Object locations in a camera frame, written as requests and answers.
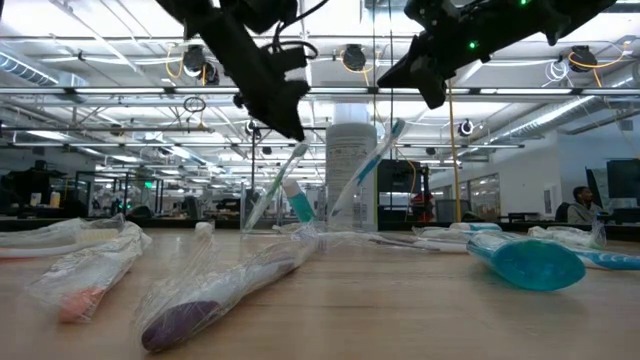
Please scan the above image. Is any black cabinet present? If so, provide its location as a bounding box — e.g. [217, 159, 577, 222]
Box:
[377, 159, 431, 224]

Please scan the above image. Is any black left camera cable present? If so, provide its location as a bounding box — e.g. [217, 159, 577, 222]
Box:
[259, 0, 331, 61]

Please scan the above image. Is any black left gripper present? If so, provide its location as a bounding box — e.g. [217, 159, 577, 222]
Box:
[185, 7, 311, 143]

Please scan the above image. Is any orange toothbrush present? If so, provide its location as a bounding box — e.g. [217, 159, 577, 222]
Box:
[25, 221, 154, 325]
[0, 213, 127, 261]

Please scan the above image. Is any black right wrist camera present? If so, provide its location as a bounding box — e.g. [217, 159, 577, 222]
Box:
[403, 0, 451, 36]

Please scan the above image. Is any yellow hanging cable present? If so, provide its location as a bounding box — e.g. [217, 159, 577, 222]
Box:
[446, 79, 462, 224]

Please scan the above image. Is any purple toothbrush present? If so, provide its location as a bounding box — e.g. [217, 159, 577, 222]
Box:
[133, 223, 321, 353]

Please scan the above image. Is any person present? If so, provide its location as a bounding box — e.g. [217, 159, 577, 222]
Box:
[566, 185, 606, 226]

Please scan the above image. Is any black monitor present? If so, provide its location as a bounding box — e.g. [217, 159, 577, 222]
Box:
[606, 158, 640, 201]

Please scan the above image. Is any white wipes canister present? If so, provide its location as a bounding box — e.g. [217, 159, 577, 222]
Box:
[324, 121, 380, 232]

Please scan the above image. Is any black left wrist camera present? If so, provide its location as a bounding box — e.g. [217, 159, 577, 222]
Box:
[268, 44, 310, 77]

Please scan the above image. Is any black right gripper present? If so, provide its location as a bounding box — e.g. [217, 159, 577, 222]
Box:
[377, 22, 506, 110]

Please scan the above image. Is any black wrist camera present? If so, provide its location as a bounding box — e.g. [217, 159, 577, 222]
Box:
[268, 44, 310, 77]
[403, 0, 451, 36]

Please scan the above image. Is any black aluminium table frame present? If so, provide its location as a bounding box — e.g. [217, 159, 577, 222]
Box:
[0, 215, 640, 234]

